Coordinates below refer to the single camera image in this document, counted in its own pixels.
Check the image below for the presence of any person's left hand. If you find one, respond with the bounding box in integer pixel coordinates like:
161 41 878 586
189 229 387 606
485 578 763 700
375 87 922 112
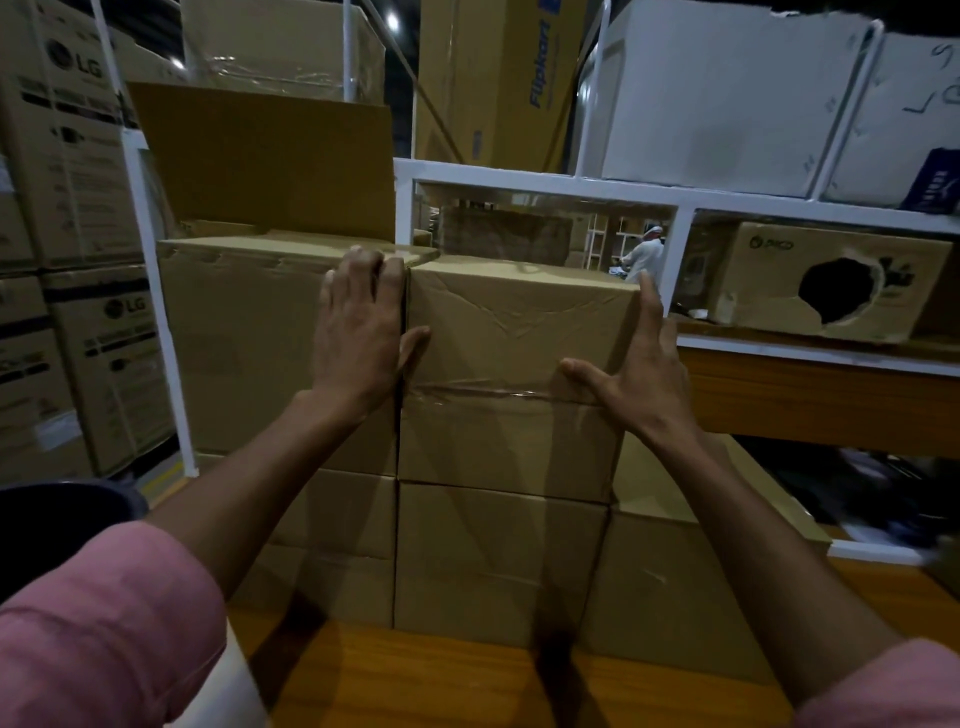
296 245 434 430

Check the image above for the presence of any person's right hand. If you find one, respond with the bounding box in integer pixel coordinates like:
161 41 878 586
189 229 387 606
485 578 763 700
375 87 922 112
559 269 708 457

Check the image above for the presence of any plain brown cardboard box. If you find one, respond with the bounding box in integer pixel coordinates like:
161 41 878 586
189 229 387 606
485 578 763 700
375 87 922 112
581 431 834 684
157 236 442 478
232 464 399 628
397 254 644 504
393 482 610 650

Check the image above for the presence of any black plastic bucket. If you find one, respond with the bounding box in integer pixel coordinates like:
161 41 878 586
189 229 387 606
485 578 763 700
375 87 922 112
0 479 151 601

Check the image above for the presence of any person's left forearm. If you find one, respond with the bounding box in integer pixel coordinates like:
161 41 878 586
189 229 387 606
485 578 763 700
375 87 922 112
146 393 369 598

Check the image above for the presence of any person's right forearm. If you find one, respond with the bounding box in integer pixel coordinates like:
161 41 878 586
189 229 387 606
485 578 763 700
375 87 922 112
652 431 905 706

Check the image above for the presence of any Pico box with hole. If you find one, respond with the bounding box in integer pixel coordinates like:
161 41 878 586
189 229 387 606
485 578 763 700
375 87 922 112
708 221 954 344

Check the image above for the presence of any crumpled brown cardboard box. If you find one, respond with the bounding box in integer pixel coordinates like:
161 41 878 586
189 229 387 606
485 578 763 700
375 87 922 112
437 206 575 265

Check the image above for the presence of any stack of large appliance cartons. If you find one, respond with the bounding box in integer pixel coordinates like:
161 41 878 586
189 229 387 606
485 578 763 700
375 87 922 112
0 0 189 485

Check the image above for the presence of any wooden drawer panel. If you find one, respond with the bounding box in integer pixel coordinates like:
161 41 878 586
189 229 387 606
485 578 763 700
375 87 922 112
678 346 960 460

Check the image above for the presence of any white metal shelf rack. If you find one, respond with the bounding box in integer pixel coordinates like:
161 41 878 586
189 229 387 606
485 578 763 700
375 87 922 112
89 0 960 568

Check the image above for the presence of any tall brown shelf carton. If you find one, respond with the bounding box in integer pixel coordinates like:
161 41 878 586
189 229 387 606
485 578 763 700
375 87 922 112
414 0 590 174

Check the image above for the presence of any plain white carton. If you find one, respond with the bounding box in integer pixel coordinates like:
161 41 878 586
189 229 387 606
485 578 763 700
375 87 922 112
581 0 875 200

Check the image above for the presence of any plastic wrapped brown carton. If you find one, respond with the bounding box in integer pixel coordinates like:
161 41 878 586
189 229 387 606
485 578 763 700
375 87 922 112
182 0 386 104

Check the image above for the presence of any white carton with handwriting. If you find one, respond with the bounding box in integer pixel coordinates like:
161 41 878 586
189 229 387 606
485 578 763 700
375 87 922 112
824 33 960 213

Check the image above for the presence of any pink right shirt sleeve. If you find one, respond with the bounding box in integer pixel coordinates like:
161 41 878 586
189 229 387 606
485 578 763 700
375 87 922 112
794 638 960 728

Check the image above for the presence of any pink shirt sleeve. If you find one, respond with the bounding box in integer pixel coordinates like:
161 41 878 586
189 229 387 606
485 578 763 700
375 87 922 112
794 638 960 728
0 521 229 728

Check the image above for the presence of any pink left shirt sleeve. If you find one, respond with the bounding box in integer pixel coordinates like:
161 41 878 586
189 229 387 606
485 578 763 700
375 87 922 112
0 521 229 728

